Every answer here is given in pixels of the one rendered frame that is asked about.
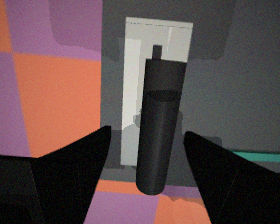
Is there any teal small trowel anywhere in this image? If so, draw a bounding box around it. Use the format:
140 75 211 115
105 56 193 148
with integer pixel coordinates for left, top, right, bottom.
228 149 280 162

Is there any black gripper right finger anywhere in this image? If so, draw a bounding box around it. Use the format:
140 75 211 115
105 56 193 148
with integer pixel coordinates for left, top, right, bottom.
184 131 280 224

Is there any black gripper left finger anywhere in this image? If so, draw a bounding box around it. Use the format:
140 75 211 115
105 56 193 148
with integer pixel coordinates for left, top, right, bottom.
0 126 111 224

